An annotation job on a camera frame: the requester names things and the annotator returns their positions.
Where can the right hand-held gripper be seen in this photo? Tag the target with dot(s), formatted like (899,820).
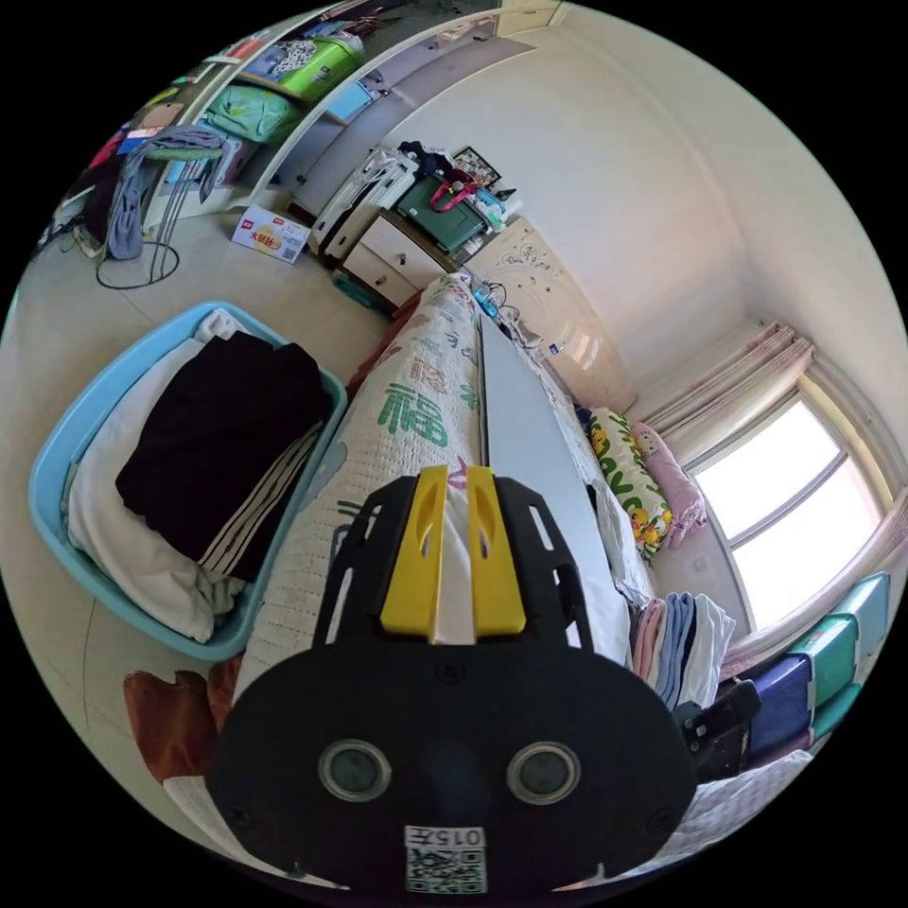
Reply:
(720,731)

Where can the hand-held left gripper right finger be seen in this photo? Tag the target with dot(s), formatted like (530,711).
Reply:
(496,567)

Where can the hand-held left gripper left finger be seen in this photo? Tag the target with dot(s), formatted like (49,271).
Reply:
(417,560)

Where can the green and white T-shirt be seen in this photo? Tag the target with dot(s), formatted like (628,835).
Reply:
(457,574)

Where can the bed with printed quilt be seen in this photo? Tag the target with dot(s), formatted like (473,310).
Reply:
(397,468)

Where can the pile of clothes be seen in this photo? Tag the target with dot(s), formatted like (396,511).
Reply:
(684,642)

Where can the flat grey folding board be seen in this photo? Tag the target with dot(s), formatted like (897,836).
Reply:
(539,461)

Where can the stack of storage boxes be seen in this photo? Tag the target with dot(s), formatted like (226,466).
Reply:
(816,667)

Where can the yellow and green printed pillow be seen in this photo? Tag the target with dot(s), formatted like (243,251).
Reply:
(631,482)

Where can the pink pillow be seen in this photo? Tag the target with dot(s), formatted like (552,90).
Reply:
(670,482)

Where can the window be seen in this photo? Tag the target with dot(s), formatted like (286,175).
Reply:
(787,511)

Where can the blue basket of clothes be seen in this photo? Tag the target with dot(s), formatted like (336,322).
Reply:
(206,461)

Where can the pink curtain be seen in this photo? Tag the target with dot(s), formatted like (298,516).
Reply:
(731,383)

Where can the white bedside cupboard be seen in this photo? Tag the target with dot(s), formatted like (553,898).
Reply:
(397,255)

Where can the white suitcase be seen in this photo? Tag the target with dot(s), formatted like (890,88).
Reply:
(347,213)

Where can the white printed carton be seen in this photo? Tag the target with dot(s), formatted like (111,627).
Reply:
(273,234)

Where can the metal stool with grey clothes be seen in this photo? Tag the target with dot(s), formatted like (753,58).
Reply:
(163,184)

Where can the white shelf with boxes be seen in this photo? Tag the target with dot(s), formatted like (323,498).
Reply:
(255,92)

